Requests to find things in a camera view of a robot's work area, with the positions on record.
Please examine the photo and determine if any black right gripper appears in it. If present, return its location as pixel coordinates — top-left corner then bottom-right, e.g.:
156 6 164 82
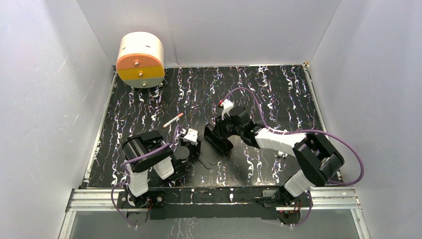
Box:
211 112 243 139

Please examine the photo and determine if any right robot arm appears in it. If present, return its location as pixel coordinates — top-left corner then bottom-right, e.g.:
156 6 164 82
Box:
204 107 344 206

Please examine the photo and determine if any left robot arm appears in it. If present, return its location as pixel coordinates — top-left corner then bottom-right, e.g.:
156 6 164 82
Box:
122 128 204 208

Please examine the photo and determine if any pink white marker pen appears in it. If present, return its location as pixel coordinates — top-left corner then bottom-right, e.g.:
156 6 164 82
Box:
163 113 184 128

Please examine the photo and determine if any round cream drawer cabinet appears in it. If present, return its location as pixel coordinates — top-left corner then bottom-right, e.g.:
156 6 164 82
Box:
115 32 165 89

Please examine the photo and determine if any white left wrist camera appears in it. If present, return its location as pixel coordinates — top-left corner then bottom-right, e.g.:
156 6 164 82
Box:
181 128 199 146

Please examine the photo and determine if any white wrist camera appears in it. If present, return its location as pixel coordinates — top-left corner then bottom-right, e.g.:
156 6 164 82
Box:
181 128 199 146
218 99 234 120

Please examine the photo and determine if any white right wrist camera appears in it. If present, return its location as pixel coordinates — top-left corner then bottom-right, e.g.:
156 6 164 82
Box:
218 99 234 120

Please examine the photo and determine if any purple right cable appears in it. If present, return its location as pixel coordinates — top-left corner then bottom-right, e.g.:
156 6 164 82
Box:
220 87 365 228

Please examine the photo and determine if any aluminium front rail frame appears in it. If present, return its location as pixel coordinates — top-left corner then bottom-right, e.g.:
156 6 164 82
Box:
59 186 370 239

